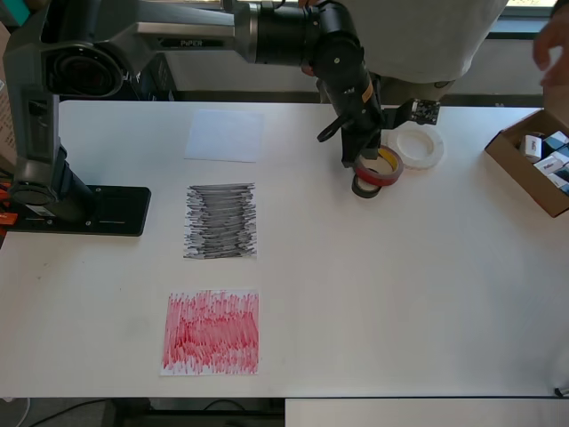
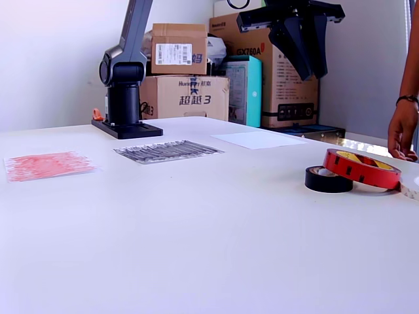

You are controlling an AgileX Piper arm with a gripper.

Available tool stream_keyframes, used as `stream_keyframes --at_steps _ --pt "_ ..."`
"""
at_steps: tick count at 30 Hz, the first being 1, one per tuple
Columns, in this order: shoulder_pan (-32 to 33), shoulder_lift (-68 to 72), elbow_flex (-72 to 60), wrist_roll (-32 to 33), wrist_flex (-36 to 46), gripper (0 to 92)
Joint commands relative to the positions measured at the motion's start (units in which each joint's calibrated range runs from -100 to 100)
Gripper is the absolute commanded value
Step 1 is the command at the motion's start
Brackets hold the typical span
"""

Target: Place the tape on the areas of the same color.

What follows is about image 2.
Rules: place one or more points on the red scribbled paper sheet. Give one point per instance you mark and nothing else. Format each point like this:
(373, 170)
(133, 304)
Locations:
(49, 167)

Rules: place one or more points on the person left hand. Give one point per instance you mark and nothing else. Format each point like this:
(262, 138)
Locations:
(404, 131)

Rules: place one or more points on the red tape roll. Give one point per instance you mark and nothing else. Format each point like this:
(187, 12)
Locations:
(360, 176)

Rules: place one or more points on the blank white paper sheet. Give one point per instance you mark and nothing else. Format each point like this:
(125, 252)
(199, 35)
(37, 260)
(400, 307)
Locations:
(258, 140)

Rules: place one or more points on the orange clamp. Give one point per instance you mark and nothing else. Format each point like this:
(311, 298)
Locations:
(96, 114)

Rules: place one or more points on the person left forearm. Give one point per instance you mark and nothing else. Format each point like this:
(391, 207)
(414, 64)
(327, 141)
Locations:
(410, 59)

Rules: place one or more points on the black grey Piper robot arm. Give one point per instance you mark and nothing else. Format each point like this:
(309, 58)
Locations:
(122, 101)

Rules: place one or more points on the white tape roll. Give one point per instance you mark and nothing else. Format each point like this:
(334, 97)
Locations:
(410, 193)

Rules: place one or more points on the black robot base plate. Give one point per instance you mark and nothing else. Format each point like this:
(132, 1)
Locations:
(131, 131)

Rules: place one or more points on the tall GX760A cardboard box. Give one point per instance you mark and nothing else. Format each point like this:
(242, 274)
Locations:
(288, 98)

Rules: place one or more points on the teal carton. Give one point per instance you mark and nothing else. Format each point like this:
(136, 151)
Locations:
(253, 91)

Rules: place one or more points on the cardboard box with blue characters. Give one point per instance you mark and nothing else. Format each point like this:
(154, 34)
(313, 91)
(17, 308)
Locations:
(170, 111)

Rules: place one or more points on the cardboard box with shipping label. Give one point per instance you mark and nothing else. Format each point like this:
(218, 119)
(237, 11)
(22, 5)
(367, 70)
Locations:
(178, 36)

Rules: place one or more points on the white plastic bag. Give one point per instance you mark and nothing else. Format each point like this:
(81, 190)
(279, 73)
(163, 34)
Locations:
(216, 49)

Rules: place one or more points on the black tape roll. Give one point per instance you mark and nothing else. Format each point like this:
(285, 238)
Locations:
(327, 184)

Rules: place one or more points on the black wristband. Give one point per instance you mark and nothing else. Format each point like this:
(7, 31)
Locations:
(407, 98)

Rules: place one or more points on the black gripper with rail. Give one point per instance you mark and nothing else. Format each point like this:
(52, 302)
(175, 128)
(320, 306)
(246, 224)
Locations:
(255, 21)

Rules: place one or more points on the grey plastic bag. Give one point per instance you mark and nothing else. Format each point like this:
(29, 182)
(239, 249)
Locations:
(146, 42)

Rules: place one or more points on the black scribbled paper sheet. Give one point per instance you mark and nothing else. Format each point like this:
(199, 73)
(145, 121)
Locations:
(167, 151)

